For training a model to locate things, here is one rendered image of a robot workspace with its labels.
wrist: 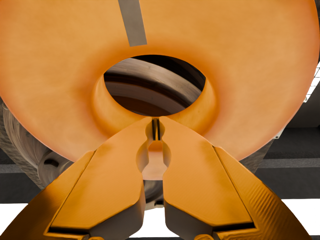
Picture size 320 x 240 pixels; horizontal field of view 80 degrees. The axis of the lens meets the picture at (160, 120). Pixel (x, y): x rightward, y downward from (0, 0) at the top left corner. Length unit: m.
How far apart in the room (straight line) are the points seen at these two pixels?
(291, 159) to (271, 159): 0.51
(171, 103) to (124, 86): 0.08
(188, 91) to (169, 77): 0.04
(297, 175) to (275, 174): 0.83
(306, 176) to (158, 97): 9.28
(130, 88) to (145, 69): 0.04
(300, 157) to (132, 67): 6.00
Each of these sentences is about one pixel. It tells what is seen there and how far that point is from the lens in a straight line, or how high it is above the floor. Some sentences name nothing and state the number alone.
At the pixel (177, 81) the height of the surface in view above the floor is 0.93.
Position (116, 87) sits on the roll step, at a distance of 0.31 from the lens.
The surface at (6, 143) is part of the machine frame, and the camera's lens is 0.85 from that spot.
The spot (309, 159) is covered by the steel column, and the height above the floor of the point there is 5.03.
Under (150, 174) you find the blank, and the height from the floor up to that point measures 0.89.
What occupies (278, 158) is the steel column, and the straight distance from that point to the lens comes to 5.90.
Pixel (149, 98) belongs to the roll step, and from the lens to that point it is 0.32.
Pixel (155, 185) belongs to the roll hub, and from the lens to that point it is 0.43.
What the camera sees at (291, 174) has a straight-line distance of 9.28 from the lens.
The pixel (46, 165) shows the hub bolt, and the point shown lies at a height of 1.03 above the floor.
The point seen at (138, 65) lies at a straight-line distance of 0.31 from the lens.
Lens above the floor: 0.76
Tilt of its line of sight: 44 degrees up
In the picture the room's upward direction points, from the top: 178 degrees clockwise
